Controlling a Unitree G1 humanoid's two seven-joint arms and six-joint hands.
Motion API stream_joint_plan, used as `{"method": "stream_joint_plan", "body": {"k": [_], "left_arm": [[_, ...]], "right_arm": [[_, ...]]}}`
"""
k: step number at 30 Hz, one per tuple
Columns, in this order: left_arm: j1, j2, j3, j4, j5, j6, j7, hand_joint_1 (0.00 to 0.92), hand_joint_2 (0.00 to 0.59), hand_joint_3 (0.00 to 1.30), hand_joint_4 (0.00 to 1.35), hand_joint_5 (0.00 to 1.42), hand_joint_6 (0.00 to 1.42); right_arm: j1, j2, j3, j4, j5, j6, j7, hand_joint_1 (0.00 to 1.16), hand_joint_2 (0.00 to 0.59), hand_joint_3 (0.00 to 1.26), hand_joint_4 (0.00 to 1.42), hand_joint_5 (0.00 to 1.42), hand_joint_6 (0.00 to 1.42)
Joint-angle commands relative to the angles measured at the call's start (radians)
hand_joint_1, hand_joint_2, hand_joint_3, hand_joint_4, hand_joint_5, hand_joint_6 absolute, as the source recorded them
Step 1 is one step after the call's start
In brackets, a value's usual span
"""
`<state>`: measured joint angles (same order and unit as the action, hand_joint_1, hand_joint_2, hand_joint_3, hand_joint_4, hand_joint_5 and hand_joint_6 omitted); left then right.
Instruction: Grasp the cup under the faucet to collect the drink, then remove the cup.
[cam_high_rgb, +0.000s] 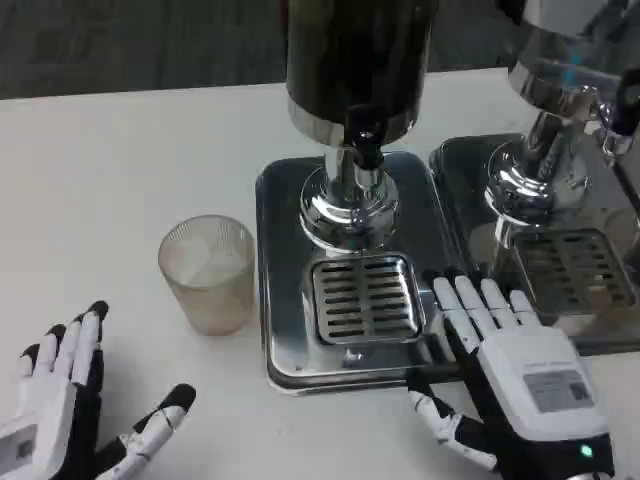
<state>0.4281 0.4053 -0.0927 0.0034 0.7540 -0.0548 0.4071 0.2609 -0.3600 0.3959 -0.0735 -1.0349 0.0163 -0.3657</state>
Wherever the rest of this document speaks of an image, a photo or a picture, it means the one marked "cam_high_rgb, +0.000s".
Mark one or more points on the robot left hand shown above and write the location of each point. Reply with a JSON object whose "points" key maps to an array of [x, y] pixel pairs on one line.
{"points": [[55, 400]]}

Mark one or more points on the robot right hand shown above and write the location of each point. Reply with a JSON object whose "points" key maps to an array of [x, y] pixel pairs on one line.
{"points": [[525, 390]]}

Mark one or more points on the steel drip tray with grid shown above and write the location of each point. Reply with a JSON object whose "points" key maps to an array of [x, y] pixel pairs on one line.
{"points": [[345, 280], [565, 260]]}

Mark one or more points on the clear ribbed glass cup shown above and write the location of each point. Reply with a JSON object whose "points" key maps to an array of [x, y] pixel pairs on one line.
{"points": [[207, 275]]}

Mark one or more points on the clear steel drink dispenser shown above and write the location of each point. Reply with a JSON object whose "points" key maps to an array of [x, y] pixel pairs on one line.
{"points": [[560, 100]]}

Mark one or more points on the dark drink dispenser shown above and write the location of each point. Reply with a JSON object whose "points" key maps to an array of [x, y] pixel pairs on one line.
{"points": [[355, 115]]}

